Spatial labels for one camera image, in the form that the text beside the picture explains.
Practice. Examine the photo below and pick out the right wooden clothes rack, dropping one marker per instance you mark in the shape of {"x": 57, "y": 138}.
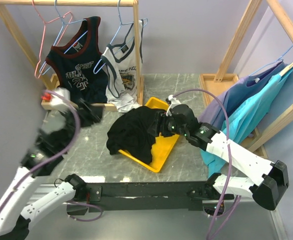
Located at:
{"x": 218, "y": 82}

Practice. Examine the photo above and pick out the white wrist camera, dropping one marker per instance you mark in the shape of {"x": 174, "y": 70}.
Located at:
{"x": 57, "y": 99}
{"x": 172, "y": 102}

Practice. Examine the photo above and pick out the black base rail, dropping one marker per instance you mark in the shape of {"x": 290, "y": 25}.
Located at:
{"x": 119, "y": 196}

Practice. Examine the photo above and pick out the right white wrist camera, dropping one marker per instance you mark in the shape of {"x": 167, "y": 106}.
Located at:
{"x": 172, "y": 102}

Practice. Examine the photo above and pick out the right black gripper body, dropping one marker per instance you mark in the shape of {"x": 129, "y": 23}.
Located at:
{"x": 169, "y": 126}

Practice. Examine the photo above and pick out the wooden clothes rack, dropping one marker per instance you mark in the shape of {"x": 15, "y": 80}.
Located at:
{"x": 28, "y": 52}
{"x": 218, "y": 82}

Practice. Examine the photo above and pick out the blue hanger on right rack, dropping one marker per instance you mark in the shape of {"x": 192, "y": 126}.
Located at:
{"x": 279, "y": 59}

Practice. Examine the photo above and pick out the navy maroon basketball jersey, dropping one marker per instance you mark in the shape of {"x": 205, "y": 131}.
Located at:
{"x": 74, "y": 63}

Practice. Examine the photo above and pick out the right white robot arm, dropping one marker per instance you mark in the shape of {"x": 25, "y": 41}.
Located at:
{"x": 264, "y": 181}

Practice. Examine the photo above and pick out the turquoise shirt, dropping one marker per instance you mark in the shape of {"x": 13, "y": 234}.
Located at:
{"x": 246, "y": 104}

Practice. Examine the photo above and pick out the wooden hanger on right rack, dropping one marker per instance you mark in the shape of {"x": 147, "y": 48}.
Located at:
{"x": 284, "y": 71}

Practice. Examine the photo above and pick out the left wooden clothes rack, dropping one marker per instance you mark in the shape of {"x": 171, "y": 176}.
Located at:
{"x": 28, "y": 52}

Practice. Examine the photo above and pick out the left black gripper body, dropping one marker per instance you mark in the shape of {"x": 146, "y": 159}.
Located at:
{"x": 71, "y": 120}

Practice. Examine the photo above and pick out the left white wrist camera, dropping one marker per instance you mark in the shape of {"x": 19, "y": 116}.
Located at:
{"x": 57, "y": 99}

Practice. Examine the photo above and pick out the white grey basketball jersey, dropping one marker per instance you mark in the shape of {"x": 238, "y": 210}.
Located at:
{"x": 121, "y": 68}

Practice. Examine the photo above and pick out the blue hanger under navy jersey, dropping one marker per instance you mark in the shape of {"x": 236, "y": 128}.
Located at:
{"x": 64, "y": 26}

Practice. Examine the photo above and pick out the yellow plastic tray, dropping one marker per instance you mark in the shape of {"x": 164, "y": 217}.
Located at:
{"x": 163, "y": 146}

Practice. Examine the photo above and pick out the black tank top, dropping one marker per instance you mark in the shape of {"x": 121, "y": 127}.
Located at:
{"x": 130, "y": 133}

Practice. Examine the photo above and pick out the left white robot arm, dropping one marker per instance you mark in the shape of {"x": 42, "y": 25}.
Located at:
{"x": 17, "y": 217}

